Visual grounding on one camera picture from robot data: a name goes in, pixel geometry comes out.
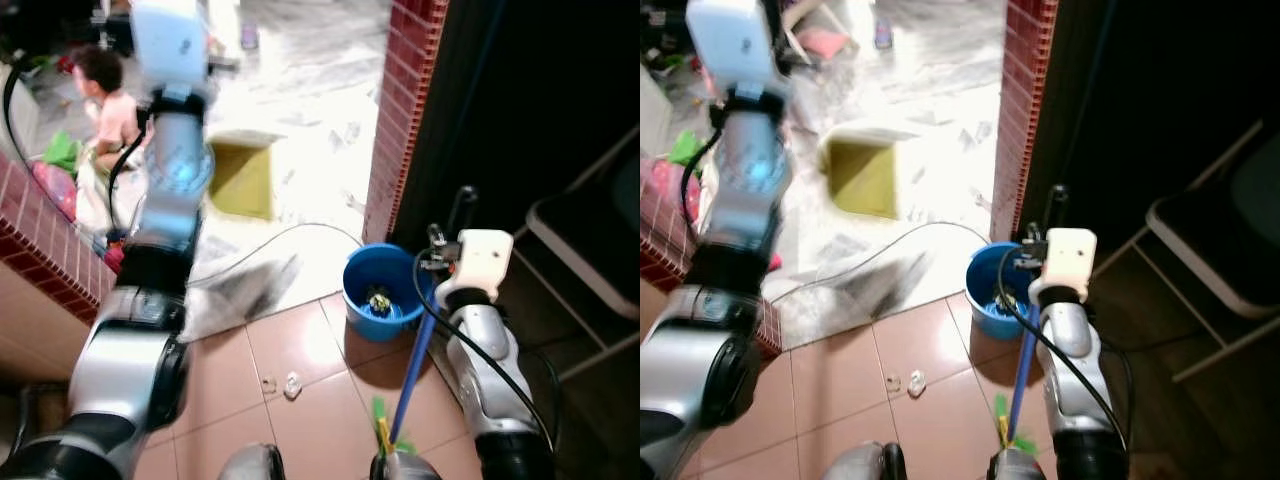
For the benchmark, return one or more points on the grey right robot foot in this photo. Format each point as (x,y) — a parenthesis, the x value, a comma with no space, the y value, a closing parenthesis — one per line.
(408,468)
(1018,466)

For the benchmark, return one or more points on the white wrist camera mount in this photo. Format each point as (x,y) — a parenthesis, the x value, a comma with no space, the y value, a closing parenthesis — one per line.
(1068,258)
(485,260)
(168,38)
(730,40)

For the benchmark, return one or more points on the white plastic bag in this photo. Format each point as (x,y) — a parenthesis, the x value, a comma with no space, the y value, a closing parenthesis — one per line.
(92,200)

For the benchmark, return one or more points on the child in pink shirt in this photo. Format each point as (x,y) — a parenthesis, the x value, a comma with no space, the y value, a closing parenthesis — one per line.
(112,115)

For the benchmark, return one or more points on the grey robot foot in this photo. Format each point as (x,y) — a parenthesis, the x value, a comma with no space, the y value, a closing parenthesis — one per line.
(1018,466)
(865,463)
(408,468)
(252,465)

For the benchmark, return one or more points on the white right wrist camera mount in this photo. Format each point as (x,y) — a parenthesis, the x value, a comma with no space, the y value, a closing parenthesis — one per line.
(1068,258)
(485,260)

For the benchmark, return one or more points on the green plastic toy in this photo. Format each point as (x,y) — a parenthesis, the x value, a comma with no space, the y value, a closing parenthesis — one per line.
(62,150)
(686,148)

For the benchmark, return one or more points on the dark folding chair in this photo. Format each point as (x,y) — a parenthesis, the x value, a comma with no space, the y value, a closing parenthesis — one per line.
(1210,250)
(585,240)

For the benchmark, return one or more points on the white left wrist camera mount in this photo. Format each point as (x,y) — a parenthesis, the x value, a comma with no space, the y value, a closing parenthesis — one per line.
(730,40)
(168,38)

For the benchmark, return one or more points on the red plastic bag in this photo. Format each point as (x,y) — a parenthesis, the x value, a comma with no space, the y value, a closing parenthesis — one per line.
(52,188)
(668,185)

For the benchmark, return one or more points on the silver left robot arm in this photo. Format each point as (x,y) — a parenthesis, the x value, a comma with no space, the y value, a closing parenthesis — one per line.
(130,370)
(700,370)

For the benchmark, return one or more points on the yellow green open box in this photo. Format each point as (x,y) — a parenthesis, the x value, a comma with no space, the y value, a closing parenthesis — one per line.
(862,178)
(242,180)

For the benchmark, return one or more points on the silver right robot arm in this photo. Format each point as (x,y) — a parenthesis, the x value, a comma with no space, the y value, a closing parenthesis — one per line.
(1070,360)
(485,360)

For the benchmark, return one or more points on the grey left robot foot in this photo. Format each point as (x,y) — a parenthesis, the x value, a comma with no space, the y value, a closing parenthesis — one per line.
(252,465)
(865,463)

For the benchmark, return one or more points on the blue plastic bucket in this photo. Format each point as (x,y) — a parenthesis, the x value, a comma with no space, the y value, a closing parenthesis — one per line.
(982,295)
(365,290)

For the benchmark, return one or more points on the small clear plastic scrap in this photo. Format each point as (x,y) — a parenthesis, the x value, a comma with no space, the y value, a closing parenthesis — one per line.
(916,383)
(292,385)

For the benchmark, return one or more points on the pink cloth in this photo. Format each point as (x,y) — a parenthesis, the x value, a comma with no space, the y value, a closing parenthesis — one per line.
(824,42)

